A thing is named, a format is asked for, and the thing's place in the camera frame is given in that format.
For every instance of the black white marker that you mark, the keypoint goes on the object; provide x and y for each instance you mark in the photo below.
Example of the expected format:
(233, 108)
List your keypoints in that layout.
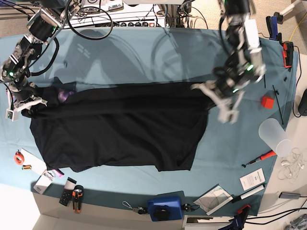
(249, 193)

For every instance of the blue plastic box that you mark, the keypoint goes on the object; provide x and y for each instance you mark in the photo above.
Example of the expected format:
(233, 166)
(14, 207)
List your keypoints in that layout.
(165, 208)

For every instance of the orange black screwdriver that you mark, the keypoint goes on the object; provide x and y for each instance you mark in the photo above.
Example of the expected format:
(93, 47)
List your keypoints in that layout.
(260, 158)

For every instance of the translucent plastic cup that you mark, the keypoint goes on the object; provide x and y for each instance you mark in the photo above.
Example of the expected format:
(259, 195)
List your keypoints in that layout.
(272, 133)

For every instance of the orange black pliers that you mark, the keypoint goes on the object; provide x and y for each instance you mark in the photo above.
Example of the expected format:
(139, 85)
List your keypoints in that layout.
(77, 198)

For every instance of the short black rod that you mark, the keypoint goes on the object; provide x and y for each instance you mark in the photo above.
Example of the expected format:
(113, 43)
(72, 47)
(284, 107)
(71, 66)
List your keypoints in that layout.
(276, 93)

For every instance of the white packaged card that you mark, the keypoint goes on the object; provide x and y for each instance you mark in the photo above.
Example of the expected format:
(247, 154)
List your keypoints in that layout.
(44, 181)

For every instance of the teal table cloth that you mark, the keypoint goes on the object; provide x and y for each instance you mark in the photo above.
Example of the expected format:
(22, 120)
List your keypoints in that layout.
(142, 55)

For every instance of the grey usb hub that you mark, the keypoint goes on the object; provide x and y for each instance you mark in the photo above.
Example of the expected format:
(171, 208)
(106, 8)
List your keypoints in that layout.
(289, 195)

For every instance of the small brass battery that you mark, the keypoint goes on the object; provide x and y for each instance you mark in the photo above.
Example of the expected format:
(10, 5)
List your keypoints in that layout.
(26, 167)

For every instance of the power strip with red switch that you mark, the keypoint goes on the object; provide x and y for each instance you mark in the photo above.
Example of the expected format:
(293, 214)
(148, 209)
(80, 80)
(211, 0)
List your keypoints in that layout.
(128, 24)

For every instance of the orange tape roll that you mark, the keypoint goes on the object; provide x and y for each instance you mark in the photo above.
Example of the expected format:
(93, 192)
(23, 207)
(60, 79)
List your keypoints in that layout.
(19, 158)

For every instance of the black clip with ring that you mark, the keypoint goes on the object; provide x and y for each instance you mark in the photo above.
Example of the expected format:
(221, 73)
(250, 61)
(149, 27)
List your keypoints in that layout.
(190, 208)

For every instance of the folded map booklet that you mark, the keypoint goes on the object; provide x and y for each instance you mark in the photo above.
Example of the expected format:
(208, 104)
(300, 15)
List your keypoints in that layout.
(213, 200)

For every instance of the white paper sheet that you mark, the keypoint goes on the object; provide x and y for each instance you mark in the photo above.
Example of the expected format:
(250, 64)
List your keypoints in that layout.
(37, 165)

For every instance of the black t-shirt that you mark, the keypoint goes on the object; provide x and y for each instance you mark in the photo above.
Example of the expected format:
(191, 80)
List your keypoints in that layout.
(156, 124)

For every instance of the orange black clamp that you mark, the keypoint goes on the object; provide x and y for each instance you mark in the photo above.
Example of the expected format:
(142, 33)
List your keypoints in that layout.
(288, 50)

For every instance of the black remote control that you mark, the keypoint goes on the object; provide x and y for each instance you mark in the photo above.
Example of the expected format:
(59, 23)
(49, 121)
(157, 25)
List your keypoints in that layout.
(66, 195)

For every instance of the white earphones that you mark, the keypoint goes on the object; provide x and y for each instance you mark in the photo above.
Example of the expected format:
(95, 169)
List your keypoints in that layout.
(292, 165)

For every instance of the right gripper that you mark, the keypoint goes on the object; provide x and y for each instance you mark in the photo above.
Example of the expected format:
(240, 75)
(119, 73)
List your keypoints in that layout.
(26, 95)

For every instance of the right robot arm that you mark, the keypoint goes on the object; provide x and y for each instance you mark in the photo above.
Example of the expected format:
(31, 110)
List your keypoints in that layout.
(43, 28)

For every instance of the red cube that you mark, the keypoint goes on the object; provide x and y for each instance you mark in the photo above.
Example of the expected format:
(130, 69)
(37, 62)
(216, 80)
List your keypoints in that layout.
(267, 102)

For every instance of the blue black clamp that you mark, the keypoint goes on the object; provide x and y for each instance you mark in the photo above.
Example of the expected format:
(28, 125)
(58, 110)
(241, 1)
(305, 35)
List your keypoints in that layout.
(272, 26)

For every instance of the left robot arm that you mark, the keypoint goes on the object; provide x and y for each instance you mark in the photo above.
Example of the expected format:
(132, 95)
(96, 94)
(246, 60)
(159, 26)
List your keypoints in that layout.
(244, 64)

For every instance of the black computer mouse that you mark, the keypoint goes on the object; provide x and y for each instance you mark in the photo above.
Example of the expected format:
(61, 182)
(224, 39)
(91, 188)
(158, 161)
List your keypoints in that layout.
(302, 107)

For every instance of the white printed card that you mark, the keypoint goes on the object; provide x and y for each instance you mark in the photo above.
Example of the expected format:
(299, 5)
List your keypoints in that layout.
(252, 179)

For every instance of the metal carabiner keyring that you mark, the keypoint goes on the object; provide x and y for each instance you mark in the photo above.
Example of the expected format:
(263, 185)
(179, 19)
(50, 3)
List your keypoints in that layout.
(138, 210)

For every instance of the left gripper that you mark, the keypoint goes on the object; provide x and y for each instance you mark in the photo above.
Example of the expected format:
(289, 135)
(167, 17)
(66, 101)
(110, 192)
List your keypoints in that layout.
(220, 91)

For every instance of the blue orange bottom clamp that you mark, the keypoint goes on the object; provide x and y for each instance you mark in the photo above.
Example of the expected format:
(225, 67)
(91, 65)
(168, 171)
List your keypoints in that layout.
(237, 223)

